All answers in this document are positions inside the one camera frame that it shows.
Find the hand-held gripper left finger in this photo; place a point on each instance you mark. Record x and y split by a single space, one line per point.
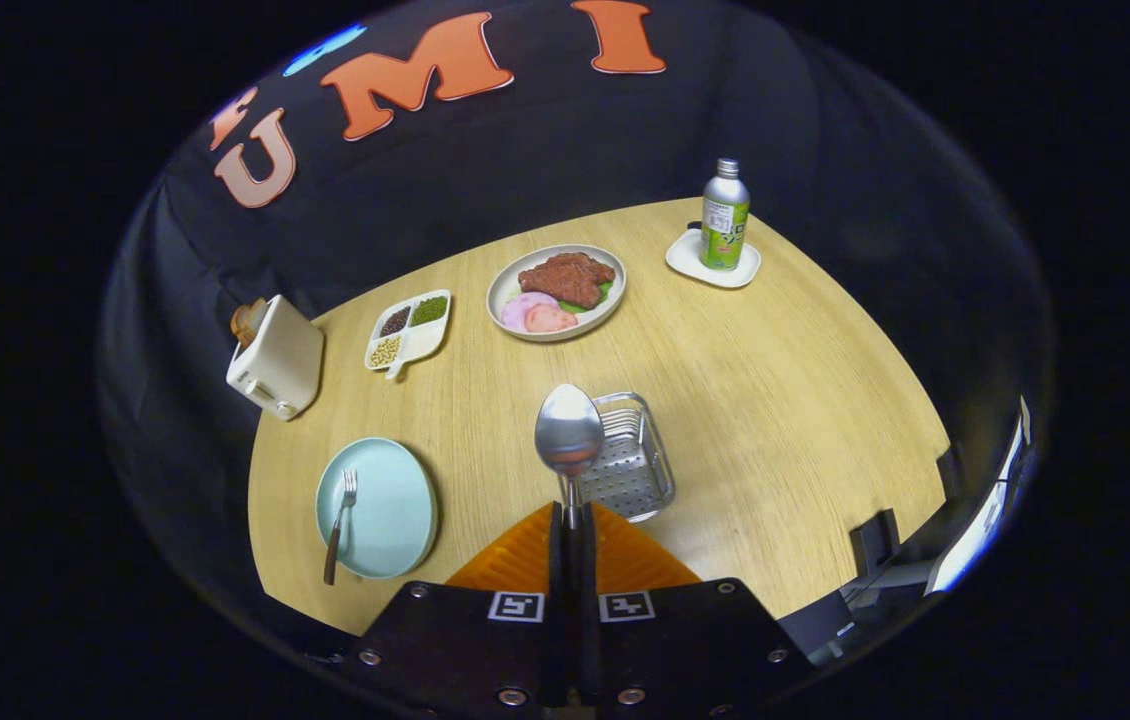
455 640

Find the silver green drink bottle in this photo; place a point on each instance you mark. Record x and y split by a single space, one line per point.
725 225

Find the black block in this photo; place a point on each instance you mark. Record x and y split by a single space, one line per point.
873 545

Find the light blue plate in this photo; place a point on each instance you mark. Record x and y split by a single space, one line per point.
390 510

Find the pale pink ham slice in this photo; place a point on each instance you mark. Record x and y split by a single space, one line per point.
517 310

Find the yellow soybeans portion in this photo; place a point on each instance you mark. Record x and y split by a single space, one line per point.
384 350

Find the green lettuce leaf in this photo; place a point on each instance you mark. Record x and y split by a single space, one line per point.
597 296

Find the round beige plate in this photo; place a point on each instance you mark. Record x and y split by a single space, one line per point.
505 285

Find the white square coaster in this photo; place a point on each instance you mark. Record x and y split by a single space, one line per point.
687 255

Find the black beans portion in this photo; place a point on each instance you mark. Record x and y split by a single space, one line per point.
395 320

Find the green beans portion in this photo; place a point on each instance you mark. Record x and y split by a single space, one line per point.
429 309

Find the bright white screen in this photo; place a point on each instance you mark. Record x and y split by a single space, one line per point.
975 525

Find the white toaster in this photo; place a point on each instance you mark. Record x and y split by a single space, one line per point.
280 360

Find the brown steak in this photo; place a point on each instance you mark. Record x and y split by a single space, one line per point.
567 277

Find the reddish pink ham slice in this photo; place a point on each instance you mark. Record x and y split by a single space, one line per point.
552 319

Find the brown toast slice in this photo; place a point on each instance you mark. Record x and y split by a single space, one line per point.
247 322

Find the white divided dish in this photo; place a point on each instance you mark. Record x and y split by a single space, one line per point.
422 340

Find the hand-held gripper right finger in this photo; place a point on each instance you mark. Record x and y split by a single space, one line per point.
695 640

